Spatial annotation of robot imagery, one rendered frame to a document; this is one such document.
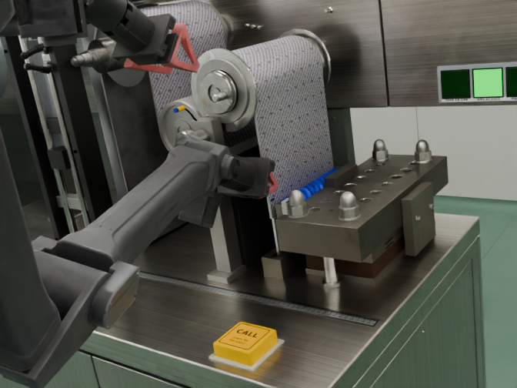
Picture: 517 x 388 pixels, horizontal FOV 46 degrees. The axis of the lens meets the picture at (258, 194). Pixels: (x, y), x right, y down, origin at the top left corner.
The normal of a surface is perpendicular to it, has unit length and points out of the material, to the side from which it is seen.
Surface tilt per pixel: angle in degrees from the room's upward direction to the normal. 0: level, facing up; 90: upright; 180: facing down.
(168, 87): 92
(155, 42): 50
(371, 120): 90
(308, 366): 0
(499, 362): 0
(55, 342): 30
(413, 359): 90
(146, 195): 20
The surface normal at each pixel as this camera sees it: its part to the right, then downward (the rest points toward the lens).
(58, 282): 0.00, -0.49
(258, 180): -0.58, -0.18
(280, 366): -0.15, -0.94
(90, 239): 0.18, -0.89
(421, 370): 0.80, 0.07
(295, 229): -0.58, 0.33
